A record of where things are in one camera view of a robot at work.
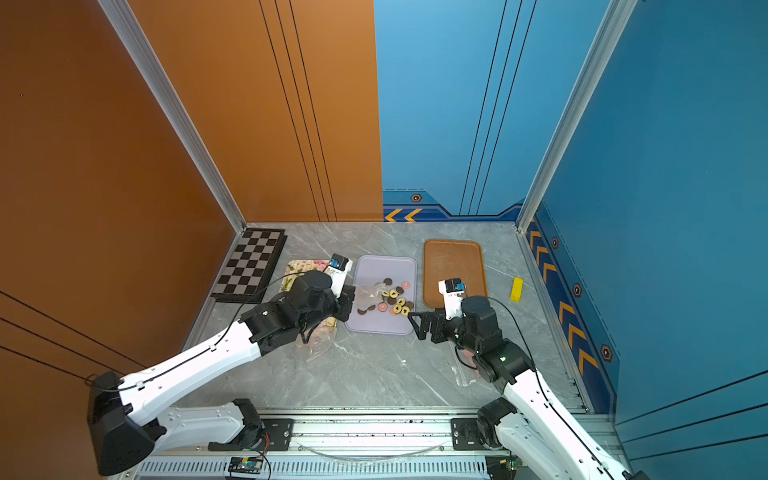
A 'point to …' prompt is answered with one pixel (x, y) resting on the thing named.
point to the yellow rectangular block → (517, 289)
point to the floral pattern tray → (298, 267)
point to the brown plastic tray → (448, 259)
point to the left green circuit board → (246, 464)
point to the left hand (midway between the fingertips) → (356, 286)
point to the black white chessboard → (248, 273)
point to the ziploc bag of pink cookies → (464, 367)
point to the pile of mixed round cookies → (394, 304)
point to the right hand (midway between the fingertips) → (423, 314)
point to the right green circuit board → (502, 467)
